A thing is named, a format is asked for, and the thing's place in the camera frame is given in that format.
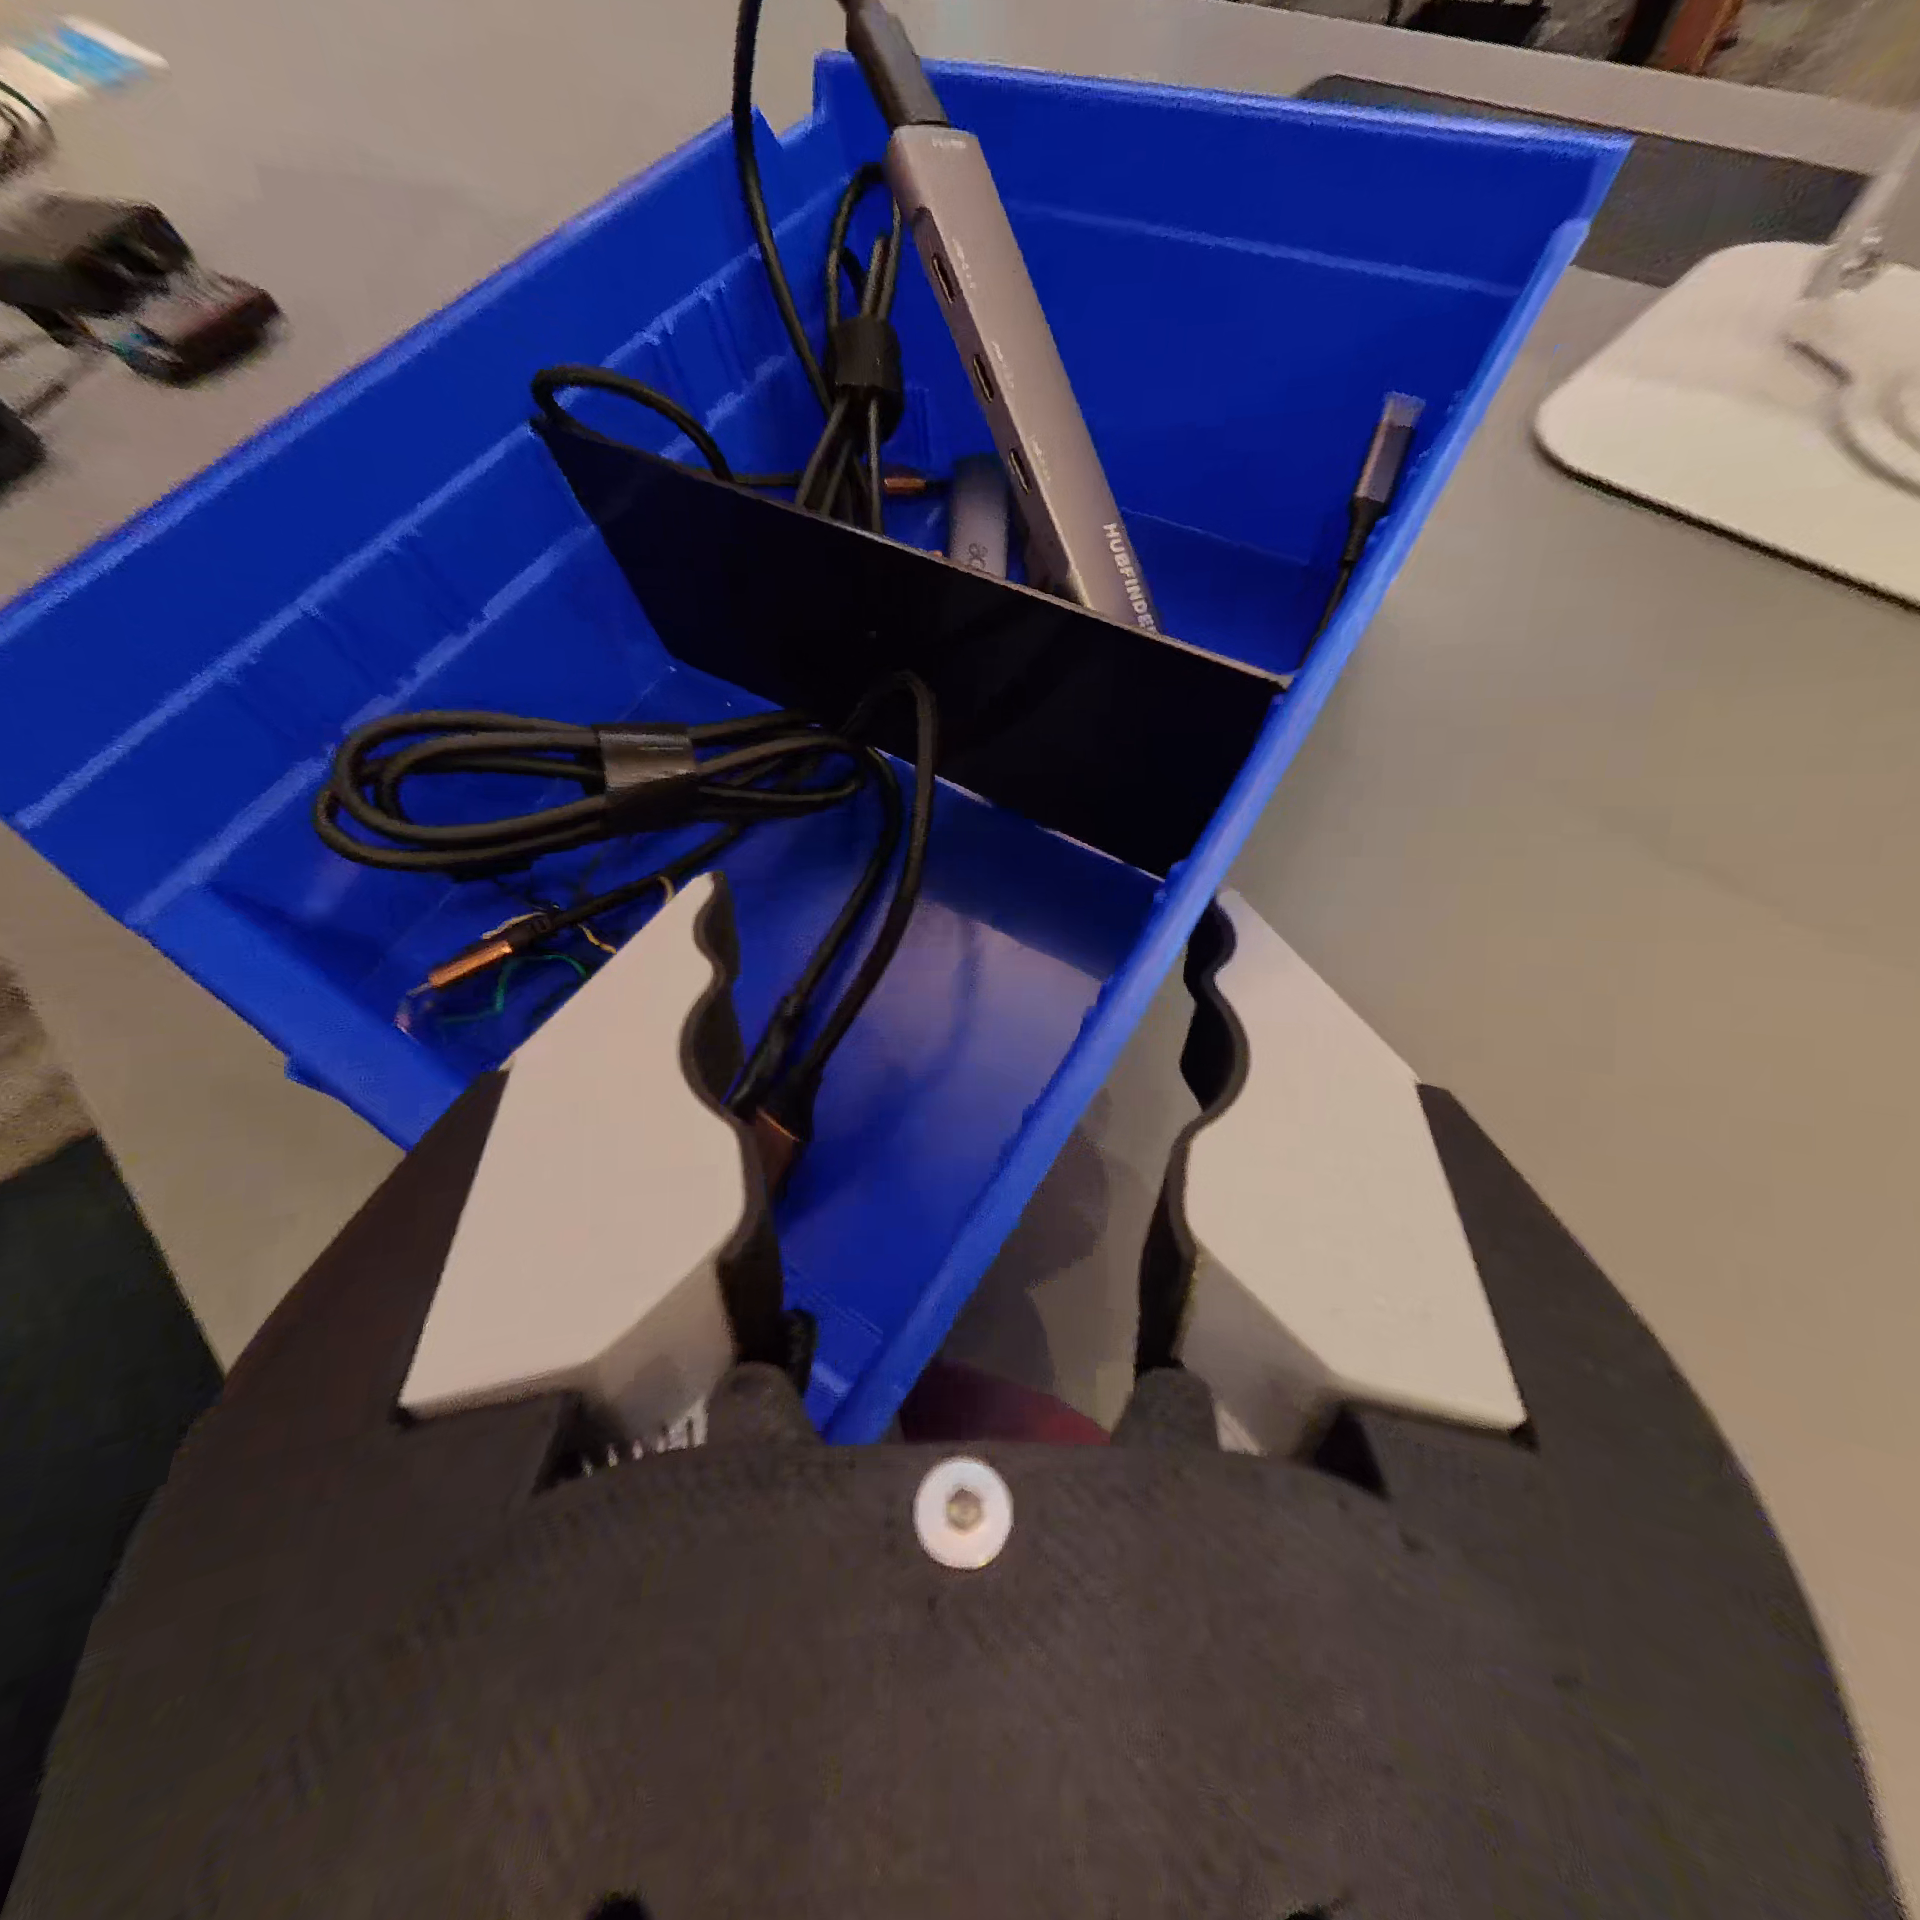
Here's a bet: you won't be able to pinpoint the person's dark trousers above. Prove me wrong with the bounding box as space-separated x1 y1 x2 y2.
0 1134 225 1823

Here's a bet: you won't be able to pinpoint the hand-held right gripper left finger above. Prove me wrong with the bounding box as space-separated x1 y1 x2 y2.
394 873 789 1448

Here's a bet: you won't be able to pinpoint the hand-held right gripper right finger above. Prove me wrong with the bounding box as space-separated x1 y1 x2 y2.
1133 893 1533 1453

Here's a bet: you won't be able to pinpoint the black strapped cable orange plugs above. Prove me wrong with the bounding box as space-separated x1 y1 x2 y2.
313 672 941 1196

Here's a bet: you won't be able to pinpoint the white blue blurred packet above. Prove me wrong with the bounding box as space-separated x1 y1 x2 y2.
0 15 169 120

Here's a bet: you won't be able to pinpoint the blue plastic bin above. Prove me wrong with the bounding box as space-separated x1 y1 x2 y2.
0 51 1636 1448

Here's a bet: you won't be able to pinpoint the black blurred desk device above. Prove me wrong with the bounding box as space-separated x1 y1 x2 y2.
0 191 282 385

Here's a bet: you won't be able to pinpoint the black usb-c cable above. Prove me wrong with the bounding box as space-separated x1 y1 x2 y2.
729 0 953 539

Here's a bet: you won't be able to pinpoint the black bin divider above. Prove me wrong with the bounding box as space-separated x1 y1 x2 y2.
528 421 1292 882

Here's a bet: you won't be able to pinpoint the silver rounded usb hub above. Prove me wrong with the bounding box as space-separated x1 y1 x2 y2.
936 452 1059 592

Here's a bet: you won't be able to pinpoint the dark desk cable slot cover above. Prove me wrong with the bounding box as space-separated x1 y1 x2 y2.
1293 76 1867 292

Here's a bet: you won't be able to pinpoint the grey usb hub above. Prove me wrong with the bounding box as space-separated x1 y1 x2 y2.
881 125 1169 637

